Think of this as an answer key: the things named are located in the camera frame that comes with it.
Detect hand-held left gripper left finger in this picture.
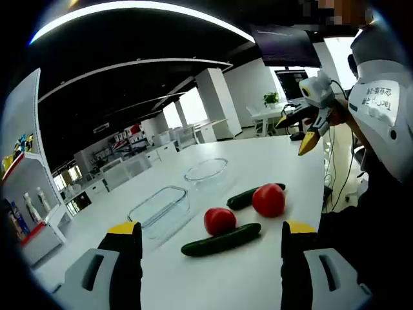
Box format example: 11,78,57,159
51,221,143,310

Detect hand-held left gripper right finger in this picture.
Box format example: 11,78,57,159
280,220,375,310

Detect rectangular glass storage container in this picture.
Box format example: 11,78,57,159
126,185,192,240

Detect large red tomato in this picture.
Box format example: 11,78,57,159
252,183,287,218

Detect green cucumber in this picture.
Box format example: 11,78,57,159
180,222,262,258
226,183,287,211

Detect small red tomato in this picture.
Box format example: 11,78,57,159
203,207,237,236

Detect round glass storage container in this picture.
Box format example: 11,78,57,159
183,157,229,189

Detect person's right hand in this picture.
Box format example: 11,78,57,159
328,98,351,127

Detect computer monitor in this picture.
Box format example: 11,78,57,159
274,69,310,101

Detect white background desk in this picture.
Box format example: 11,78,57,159
247,103,304,136

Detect potted green plant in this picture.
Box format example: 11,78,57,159
263,92,281,109

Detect dark ceiling-hung screen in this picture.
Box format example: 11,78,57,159
251,25,322,67

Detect white chest-worn device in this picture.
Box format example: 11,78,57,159
347,24,409,183

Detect white table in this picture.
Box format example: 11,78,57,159
30,134,325,310

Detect person's dark clothed torso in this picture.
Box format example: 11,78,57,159
317,141,413,306

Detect white square pillar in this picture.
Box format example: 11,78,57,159
195,67,243,141

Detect white bottle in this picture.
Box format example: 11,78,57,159
37,186,52,214
23,192,39,225

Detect blue bottle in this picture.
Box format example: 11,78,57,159
9,201,24,242

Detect display shelf of red boxes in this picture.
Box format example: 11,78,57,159
109,124,152,156

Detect white display shelf rack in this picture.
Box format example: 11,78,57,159
1,67,74,267

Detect colourful snack packets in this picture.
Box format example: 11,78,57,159
3,132,35,171

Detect curved ceiling light strip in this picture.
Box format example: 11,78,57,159
30,5,256,46

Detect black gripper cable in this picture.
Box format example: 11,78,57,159
330,79,352,101

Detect black hanging cable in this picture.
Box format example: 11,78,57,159
322,129,343,214

